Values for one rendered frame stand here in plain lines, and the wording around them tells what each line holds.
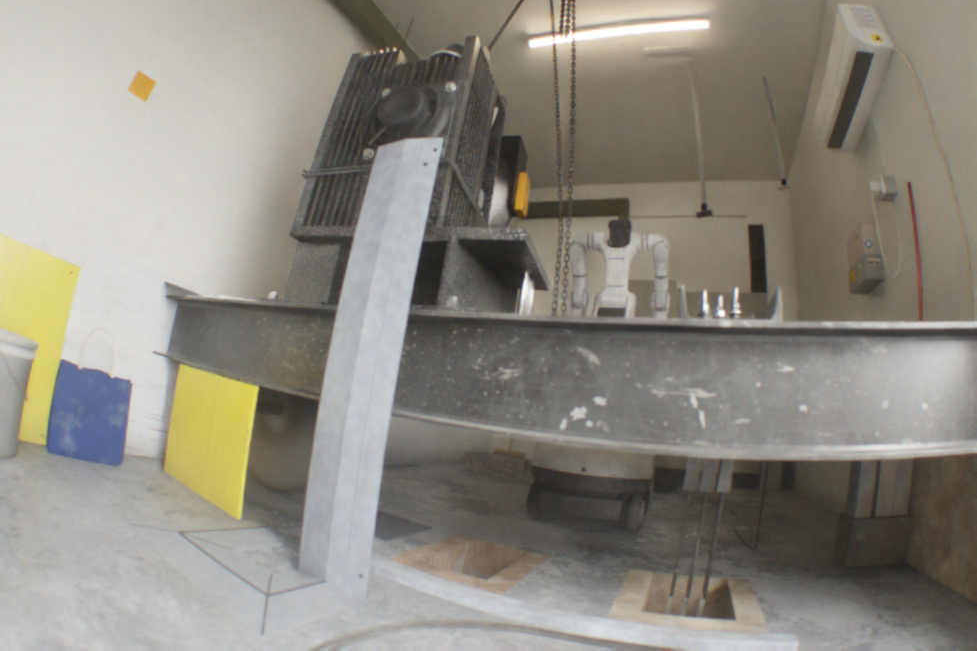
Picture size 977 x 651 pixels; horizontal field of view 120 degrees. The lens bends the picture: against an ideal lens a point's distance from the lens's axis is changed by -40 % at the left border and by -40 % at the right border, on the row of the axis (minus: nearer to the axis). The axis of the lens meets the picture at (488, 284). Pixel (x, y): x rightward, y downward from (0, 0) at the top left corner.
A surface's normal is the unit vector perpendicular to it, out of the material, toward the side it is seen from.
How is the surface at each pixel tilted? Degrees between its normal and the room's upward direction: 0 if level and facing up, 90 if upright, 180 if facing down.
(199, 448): 90
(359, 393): 90
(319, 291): 90
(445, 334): 90
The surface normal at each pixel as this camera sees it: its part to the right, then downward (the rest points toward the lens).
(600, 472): -0.19, -0.27
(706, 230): -0.40, -0.30
